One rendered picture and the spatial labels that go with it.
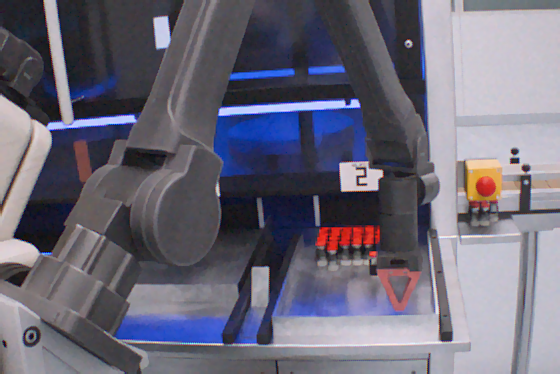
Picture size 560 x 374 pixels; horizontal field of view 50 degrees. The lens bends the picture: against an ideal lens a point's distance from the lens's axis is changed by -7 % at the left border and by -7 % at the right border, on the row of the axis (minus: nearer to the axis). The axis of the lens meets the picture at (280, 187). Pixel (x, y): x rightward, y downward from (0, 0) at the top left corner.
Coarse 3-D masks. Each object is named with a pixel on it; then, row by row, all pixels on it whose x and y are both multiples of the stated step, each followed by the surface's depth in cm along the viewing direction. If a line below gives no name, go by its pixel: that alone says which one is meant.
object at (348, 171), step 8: (344, 168) 128; (352, 168) 128; (344, 176) 128; (352, 176) 128; (368, 176) 128; (376, 176) 127; (344, 184) 129; (352, 184) 129; (368, 184) 128; (376, 184) 128
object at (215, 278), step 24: (216, 240) 140; (240, 240) 138; (144, 264) 131; (216, 264) 128; (240, 264) 127; (144, 288) 114; (168, 288) 113; (192, 288) 113; (216, 288) 112; (240, 288) 113
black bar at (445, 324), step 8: (432, 232) 127; (432, 240) 124; (432, 248) 120; (432, 256) 117; (440, 256) 116; (440, 264) 113; (440, 272) 111; (440, 280) 107; (440, 288) 105; (440, 296) 102; (440, 304) 100; (448, 304) 99; (440, 312) 97; (448, 312) 97; (440, 320) 95; (448, 320) 95; (440, 328) 94; (448, 328) 92; (440, 336) 93; (448, 336) 92
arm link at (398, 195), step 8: (384, 176) 93; (392, 176) 91; (400, 176) 92; (408, 176) 92; (416, 176) 94; (384, 184) 91; (392, 184) 90; (400, 184) 90; (408, 184) 90; (416, 184) 92; (384, 192) 91; (392, 192) 90; (400, 192) 90; (408, 192) 90; (416, 192) 92; (384, 200) 91; (392, 200) 91; (400, 200) 90; (408, 200) 91; (416, 200) 92; (384, 208) 92; (392, 208) 91; (400, 208) 90; (408, 208) 91; (416, 208) 92
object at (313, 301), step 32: (288, 288) 112; (320, 288) 113; (352, 288) 112; (384, 288) 111; (416, 288) 109; (288, 320) 99; (320, 320) 98; (352, 320) 97; (384, 320) 96; (416, 320) 95
